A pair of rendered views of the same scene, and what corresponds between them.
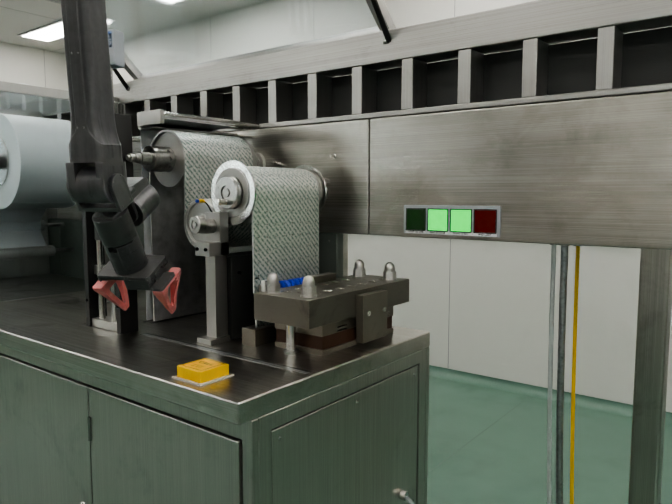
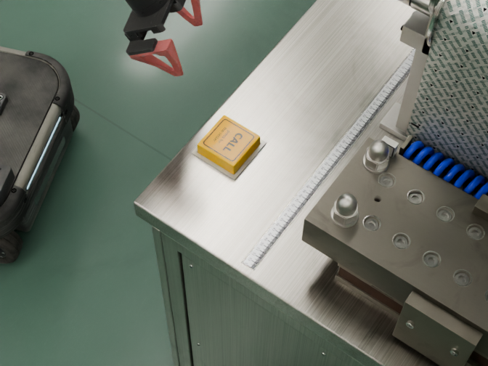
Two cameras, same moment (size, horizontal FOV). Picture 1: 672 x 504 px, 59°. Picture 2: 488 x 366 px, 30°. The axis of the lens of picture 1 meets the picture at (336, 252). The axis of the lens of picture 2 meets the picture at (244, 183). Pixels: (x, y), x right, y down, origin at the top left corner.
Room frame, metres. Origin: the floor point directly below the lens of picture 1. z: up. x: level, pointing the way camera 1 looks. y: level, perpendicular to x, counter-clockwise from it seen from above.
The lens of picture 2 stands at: (1.09, -0.52, 2.06)
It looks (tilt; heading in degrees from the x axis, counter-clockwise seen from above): 59 degrees down; 87
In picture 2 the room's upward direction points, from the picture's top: 1 degrees clockwise
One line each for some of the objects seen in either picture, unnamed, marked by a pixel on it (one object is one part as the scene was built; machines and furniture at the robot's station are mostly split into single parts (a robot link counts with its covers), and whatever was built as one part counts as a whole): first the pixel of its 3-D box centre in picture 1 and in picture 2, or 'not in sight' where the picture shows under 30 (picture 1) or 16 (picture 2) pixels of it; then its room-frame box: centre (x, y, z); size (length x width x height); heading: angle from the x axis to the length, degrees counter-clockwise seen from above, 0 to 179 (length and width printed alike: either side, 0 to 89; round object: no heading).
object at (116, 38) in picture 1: (107, 48); not in sight; (1.75, 0.65, 1.66); 0.07 x 0.07 x 0.10; 76
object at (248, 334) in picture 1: (290, 326); not in sight; (1.45, 0.11, 0.92); 0.28 x 0.04 x 0.04; 142
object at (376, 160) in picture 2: (272, 282); (377, 152); (1.30, 0.14, 1.05); 0.04 x 0.04 x 0.04
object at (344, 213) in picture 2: (308, 285); (346, 206); (1.25, 0.06, 1.05); 0.04 x 0.04 x 0.04
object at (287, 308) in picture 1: (337, 297); (464, 265); (1.41, 0.00, 1.00); 0.40 x 0.16 x 0.06; 142
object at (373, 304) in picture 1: (373, 315); (434, 335); (1.36, -0.09, 0.97); 0.10 x 0.03 x 0.11; 142
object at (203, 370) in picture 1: (203, 370); (229, 144); (1.11, 0.25, 0.91); 0.07 x 0.07 x 0.02; 52
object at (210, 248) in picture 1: (211, 277); (419, 63); (1.38, 0.29, 1.05); 0.06 x 0.05 x 0.31; 142
